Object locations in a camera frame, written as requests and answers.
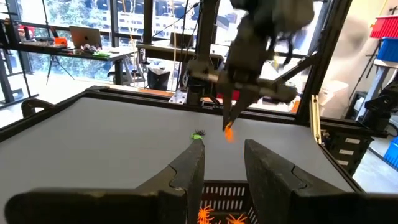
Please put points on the red plastic bin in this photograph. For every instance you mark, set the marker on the red plastic bin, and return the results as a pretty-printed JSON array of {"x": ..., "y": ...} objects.
[{"x": 385, "y": 26}]

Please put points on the black drawer unit white labels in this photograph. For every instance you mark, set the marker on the black drawer unit white labels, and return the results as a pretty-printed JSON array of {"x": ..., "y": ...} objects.
[{"x": 345, "y": 149}]

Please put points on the black slotted plastic basket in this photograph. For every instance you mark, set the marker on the black slotted plastic basket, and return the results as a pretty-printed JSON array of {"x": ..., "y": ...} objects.
[{"x": 224, "y": 193}]

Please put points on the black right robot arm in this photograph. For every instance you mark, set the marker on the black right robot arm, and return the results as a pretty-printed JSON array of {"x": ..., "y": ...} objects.
[{"x": 280, "y": 12}]

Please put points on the white box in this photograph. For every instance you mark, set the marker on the white box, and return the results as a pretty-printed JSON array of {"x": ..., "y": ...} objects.
[{"x": 334, "y": 91}]

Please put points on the orange plastic pumpkin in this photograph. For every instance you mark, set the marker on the orange plastic pumpkin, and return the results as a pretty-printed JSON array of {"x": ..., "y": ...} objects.
[
  {"x": 205, "y": 216},
  {"x": 229, "y": 133}
]

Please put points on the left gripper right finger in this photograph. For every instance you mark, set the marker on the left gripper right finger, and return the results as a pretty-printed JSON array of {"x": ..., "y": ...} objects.
[{"x": 311, "y": 208}]

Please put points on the black plastic spider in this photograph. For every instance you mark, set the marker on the black plastic spider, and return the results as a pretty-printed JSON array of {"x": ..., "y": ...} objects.
[{"x": 200, "y": 132}]

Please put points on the pale aluminium rail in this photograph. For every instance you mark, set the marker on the pale aluminium rail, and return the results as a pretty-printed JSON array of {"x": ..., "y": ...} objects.
[{"x": 315, "y": 118}]

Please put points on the silver laptop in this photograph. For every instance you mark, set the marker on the silver laptop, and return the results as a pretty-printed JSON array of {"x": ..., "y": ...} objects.
[{"x": 85, "y": 35}]

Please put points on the black waste bag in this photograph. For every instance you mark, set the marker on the black waste bag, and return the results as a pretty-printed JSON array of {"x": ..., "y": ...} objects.
[{"x": 158, "y": 77}]

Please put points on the black upright frame post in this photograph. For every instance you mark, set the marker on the black upright frame post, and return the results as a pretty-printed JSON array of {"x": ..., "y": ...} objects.
[
  {"x": 326, "y": 59},
  {"x": 206, "y": 31}
]

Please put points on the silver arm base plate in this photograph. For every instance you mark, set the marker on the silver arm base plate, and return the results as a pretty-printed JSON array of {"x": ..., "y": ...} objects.
[{"x": 178, "y": 97}]

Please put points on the green plastic skeleton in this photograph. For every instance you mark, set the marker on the green plastic skeleton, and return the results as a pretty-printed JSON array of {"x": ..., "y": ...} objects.
[{"x": 196, "y": 136}]

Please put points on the thin black tripod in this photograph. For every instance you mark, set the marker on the thin black tripod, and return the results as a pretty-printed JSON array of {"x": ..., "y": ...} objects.
[{"x": 56, "y": 65}]

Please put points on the blue plastic bin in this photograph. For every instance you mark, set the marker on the blue plastic bin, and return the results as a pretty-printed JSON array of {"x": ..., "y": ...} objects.
[
  {"x": 388, "y": 49},
  {"x": 392, "y": 154}
]

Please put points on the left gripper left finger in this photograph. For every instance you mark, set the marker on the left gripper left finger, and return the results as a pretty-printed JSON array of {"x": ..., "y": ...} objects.
[{"x": 109, "y": 207}]

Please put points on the black bulky equipment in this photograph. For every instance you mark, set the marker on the black bulky equipment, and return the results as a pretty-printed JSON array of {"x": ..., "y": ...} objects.
[{"x": 382, "y": 105}]

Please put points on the dark office desk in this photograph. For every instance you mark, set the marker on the dark office desk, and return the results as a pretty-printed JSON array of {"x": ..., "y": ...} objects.
[{"x": 118, "y": 56}]

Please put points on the flat green item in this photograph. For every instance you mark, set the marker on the flat green item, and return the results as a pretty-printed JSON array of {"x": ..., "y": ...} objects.
[{"x": 101, "y": 55}]

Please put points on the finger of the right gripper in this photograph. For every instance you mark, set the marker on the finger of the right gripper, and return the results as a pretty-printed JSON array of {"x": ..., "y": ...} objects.
[
  {"x": 243, "y": 104},
  {"x": 226, "y": 105}
]

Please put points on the light wooden table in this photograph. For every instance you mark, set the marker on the light wooden table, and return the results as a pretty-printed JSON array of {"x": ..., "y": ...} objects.
[{"x": 155, "y": 91}]

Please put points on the small orange box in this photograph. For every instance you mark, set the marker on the small orange box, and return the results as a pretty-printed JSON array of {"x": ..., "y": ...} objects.
[{"x": 60, "y": 41}]

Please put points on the black frame corner bracket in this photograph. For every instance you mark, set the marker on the black frame corner bracket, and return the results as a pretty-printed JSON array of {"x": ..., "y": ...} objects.
[{"x": 34, "y": 105}]

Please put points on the grey table mat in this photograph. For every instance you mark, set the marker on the grey table mat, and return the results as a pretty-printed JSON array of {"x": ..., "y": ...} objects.
[{"x": 93, "y": 140}]

